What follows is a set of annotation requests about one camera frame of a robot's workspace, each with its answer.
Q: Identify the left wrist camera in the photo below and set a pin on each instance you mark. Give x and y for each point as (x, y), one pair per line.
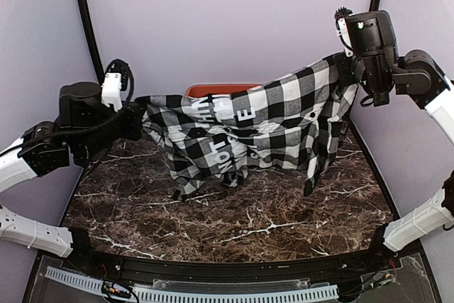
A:
(118, 85)

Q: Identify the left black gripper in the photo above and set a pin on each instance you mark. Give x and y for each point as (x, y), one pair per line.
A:
(134, 111)

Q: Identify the black front rail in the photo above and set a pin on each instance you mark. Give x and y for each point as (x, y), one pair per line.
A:
(335, 269)

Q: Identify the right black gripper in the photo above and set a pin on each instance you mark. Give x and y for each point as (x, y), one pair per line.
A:
(345, 74)

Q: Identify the black white plaid shirt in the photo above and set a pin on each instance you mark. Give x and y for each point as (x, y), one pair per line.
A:
(292, 123)

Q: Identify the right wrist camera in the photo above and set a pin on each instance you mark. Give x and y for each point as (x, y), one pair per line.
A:
(366, 34)

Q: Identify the orange plastic basin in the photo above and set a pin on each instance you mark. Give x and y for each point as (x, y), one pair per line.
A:
(202, 90)

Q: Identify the white slotted cable duct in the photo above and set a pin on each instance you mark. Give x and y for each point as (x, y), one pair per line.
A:
(175, 291)

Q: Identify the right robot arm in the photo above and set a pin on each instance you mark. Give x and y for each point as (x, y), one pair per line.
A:
(419, 77)

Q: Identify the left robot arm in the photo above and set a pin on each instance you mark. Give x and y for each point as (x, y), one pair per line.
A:
(91, 118)

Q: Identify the left black frame post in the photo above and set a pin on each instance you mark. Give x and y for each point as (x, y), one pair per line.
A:
(90, 38)

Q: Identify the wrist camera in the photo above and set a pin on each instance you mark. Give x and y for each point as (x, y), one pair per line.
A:
(366, 34)
(118, 85)

